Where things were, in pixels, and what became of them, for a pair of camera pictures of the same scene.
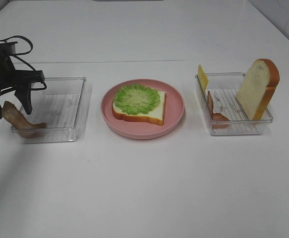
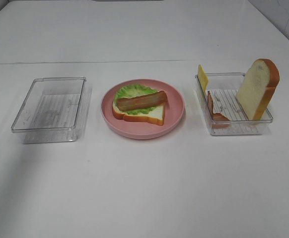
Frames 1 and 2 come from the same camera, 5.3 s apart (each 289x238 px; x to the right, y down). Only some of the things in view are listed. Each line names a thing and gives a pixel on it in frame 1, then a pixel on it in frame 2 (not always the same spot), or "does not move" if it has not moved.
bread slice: x=157 y=116 does not move
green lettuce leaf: x=136 y=99 does not move
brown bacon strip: x=12 y=115 → x=149 y=99
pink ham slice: x=219 y=121 does not move
